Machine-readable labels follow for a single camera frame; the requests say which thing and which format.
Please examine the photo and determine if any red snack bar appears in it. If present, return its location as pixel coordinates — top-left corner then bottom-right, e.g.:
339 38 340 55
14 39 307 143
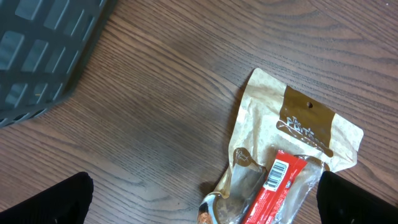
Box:
243 151 307 224

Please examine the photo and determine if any brown transparent snack bag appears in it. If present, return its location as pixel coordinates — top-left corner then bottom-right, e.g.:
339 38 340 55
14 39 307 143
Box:
210 68 364 223

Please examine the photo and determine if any white patterned wrapper packet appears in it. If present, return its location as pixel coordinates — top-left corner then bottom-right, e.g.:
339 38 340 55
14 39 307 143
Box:
197 193 221 224

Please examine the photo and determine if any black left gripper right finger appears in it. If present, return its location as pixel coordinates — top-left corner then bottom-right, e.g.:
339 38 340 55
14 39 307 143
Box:
317 171 397 224

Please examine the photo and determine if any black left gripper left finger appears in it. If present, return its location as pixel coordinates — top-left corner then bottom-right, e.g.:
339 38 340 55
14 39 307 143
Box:
1 172 94 224

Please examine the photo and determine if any grey plastic mesh basket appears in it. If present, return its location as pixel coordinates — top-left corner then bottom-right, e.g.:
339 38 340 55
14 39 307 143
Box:
1 0 117 127

